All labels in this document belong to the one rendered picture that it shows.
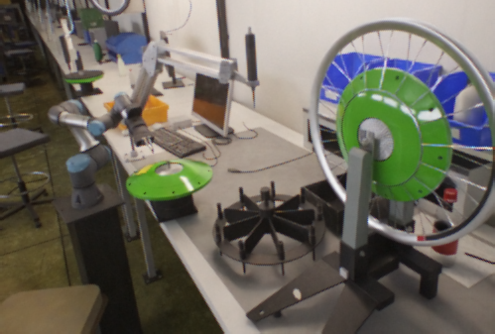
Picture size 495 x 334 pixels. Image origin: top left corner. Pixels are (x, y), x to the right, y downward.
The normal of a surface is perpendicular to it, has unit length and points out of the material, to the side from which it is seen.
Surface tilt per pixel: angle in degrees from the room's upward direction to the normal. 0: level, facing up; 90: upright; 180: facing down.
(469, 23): 90
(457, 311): 0
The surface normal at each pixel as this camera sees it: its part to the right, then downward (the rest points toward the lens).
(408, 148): -0.73, 0.29
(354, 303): -0.32, -0.80
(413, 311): -0.06, -0.92
